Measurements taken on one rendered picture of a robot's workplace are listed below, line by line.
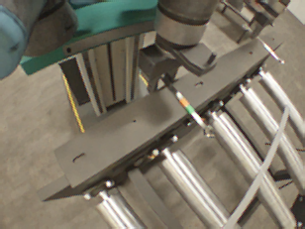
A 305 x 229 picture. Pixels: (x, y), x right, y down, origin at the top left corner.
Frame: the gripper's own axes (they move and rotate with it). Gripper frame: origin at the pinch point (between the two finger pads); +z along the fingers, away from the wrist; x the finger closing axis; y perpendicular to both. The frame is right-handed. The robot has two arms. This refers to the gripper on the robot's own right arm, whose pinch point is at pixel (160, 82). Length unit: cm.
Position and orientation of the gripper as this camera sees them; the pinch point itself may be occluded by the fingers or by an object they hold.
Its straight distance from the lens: 43.3
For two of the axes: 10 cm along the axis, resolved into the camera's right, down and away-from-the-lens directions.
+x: -8.0, 4.9, -3.5
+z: -1.4, 4.1, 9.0
